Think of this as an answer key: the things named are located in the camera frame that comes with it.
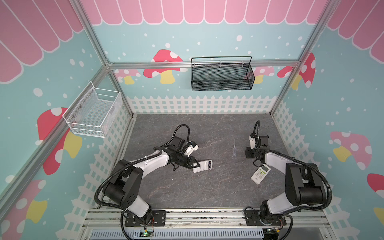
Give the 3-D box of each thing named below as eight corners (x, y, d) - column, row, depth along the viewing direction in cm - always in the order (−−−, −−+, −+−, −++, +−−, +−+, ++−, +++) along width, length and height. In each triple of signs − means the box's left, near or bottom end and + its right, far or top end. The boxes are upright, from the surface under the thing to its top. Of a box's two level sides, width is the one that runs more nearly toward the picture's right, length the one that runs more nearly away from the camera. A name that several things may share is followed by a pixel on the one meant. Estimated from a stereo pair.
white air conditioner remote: (258, 186, 87) (259, 184, 85) (249, 178, 89) (250, 177, 88) (270, 170, 93) (272, 168, 91) (262, 163, 96) (263, 162, 94)
